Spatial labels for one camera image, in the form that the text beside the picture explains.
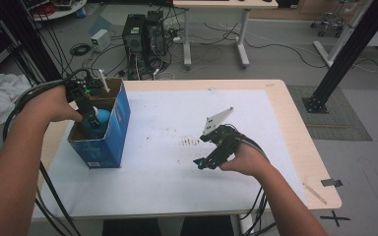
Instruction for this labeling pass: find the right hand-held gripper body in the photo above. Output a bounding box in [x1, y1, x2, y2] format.
[199, 106, 245, 162]

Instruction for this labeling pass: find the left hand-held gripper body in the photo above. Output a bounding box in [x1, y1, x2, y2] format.
[65, 68, 111, 115]

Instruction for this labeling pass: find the blue plastic bottle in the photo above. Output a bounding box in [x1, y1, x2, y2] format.
[81, 107, 112, 140]

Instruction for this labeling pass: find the blue cardboard box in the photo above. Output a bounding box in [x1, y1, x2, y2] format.
[66, 78, 132, 170]

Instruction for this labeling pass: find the person's right hand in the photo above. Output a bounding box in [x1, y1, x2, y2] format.
[218, 142, 271, 179]

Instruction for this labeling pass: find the person's left hand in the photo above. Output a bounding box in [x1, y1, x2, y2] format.
[22, 84, 85, 125]

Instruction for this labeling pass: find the white table mat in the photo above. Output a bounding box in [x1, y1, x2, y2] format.
[32, 89, 309, 220]

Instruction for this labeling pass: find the small white device box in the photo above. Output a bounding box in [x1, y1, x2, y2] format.
[90, 29, 112, 53]

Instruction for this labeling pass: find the white table leg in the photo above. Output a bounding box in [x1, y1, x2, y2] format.
[230, 213, 255, 236]

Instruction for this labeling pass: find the black computer tower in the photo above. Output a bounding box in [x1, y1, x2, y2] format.
[143, 10, 169, 72]
[121, 13, 147, 80]

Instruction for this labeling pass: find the white cloth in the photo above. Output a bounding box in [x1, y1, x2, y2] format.
[0, 71, 33, 131]

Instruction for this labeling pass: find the round white table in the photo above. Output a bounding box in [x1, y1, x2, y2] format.
[29, 0, 88, 23]

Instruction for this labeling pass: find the dark floor mat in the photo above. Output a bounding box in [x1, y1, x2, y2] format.
[286, 85, 373, 143]

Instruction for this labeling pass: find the black tape piece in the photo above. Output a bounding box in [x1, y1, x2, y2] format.
[320, 178, 345, 188]

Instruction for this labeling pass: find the white desk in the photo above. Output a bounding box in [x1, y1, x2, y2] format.
[172, 0, 280, 71]

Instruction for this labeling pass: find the white metal stand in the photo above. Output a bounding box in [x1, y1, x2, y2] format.
[312, 0, 378, 68]

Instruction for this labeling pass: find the wheeled stool base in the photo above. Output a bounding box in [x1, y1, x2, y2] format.
[309, 11, 348, 38]

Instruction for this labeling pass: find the coiled black cable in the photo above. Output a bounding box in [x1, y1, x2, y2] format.
[69, 42, 93, 57]

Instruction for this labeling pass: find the black gripper cable bundle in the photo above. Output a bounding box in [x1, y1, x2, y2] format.
[224, 123, 279, 236]
[2, 68, 93, 236]

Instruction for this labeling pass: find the black frame post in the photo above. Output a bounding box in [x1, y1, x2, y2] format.
[0, 0, 68, 89]

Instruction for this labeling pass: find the long black floor cable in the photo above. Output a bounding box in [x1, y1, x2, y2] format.
[203, 22, 329, 70]

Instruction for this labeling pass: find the black aluminium post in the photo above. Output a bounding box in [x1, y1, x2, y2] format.
[301, 0, 378, 115]

